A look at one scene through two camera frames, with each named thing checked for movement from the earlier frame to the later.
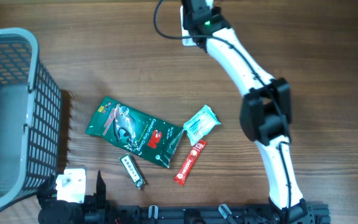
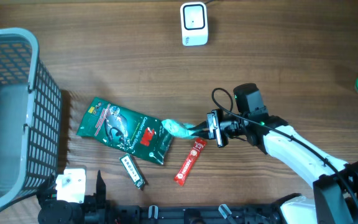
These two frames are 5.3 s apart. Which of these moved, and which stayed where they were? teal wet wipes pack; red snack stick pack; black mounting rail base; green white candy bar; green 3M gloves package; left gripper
Moved: green 3M gloves package; teal wet wipes pack
Stayed: green white candy bar; red snack stick pack; black mounting rail base; left gripper
